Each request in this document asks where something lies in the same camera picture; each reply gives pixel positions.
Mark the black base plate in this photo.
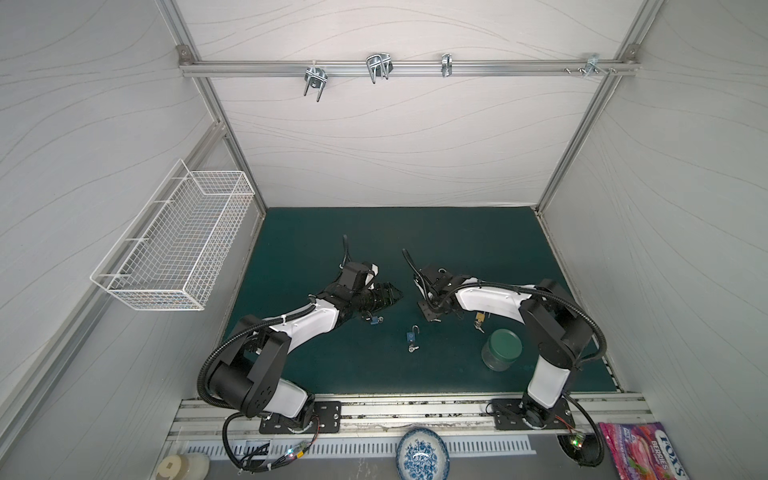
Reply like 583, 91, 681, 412
485, 396, 575, 432
259, 401, 342, 435

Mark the green lidded jar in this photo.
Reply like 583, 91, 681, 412
481, 329, 523, 372

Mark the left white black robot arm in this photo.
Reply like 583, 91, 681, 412
196, 236, 403, 429

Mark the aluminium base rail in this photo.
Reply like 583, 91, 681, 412
166, 392, 656, 441

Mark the blue white patterned plate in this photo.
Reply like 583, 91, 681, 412
395, 428, 450, 480

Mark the metal U-bolt clamp middle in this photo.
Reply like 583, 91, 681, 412
365, 52, 393, 84

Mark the brass padlock with keys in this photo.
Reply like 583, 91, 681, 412
474, 312, 486, 333

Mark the small metal bracket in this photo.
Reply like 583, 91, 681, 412
441, 53, 453, 78

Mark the metal U-bolt clamp left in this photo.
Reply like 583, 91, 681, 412
303, 66, 328, 102

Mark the white vented cable duct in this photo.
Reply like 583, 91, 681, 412
178, 434, 536, 461

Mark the pink Fox's candy bag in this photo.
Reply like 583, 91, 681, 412
598, 422, 690, 480

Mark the white wire basket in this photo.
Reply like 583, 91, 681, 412
90, 160, 254, 312

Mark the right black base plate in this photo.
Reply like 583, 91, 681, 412
485, 396, 575, 432

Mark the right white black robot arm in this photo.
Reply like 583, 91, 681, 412
402, 249, 607, 430

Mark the green table mat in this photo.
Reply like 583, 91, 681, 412
232, 207, 563, 394

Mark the metal bolt clamp right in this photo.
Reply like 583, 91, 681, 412
563, 54, 618, 78

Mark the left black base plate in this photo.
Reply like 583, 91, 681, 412
259, 401, 342, 435

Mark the white tape roll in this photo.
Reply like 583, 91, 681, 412
152, 453, 211, 480

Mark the metal u-bolt clamp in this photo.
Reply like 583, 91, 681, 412
365, 52, 393, 84
303, 66, 328, 102

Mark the blue padlock with keys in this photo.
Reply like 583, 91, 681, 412
407, 325, 420, 353

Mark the aluminium crossbar rail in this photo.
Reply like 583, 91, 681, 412
179, 57, 640, 78

